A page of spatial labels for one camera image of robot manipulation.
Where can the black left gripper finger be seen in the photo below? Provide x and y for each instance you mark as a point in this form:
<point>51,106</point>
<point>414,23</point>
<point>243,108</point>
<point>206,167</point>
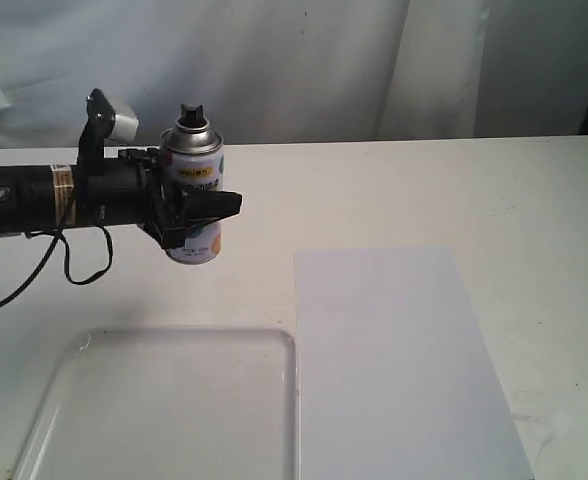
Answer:
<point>201,208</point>

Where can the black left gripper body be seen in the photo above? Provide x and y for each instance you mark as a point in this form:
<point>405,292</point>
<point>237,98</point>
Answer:
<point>130,189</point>

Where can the white polka-dot spray can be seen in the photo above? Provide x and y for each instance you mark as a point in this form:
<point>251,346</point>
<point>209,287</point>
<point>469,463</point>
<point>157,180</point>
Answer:
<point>192,154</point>

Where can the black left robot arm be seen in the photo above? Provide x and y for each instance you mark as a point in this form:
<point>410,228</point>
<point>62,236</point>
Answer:
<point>37,198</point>

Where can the white backdrop cloth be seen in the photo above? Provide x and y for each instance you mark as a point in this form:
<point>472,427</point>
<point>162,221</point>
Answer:
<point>296,71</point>

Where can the white square plastic tray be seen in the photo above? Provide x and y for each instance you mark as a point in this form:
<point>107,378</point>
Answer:
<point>169,403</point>

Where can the white paper sheet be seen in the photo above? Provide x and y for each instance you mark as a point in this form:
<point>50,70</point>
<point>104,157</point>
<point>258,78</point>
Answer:
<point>396,379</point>

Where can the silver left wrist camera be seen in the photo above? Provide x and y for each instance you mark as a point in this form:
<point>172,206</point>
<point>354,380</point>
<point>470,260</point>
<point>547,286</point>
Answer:
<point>106,120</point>

